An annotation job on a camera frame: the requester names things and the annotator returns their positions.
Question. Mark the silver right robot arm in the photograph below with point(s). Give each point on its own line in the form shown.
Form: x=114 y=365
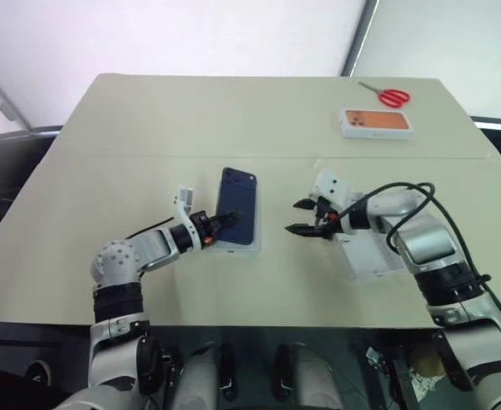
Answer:
x=429 y=243

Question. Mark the dark blue smartphone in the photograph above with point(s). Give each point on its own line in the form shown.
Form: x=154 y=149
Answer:
x=237 y=192

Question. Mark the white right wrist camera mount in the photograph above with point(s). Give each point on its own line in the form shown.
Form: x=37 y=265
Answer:
x=331 y=183

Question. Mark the black table leg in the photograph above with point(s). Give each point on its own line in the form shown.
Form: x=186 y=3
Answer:
x=403 y=384

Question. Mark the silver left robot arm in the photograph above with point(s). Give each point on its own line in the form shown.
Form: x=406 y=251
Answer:
x=118 y=260

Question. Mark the sealed box orange phone print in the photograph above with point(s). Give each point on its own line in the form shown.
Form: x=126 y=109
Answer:
x=378 y=121

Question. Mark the white empty phone box half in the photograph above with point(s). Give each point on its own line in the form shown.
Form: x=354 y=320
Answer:
x=369 y=260

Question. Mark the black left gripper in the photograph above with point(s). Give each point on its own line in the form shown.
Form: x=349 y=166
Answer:
x=203 y=228

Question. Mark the white box half brown inside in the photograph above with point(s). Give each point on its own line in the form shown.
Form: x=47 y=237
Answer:
x=233 y=251

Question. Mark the white patterned shoe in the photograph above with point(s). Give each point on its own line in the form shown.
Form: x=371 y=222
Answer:
x=423 y=384

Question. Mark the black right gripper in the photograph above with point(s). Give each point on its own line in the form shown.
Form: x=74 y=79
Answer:
x=327 y=222

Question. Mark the dark window frame bar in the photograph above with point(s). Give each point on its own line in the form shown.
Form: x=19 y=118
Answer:
x=359 y=36

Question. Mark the grey metal frame bar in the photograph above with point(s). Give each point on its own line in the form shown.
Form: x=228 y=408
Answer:
x=0 y=94

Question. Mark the khaki trouser leg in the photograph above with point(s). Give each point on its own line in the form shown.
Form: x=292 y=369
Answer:
x=425 y=356

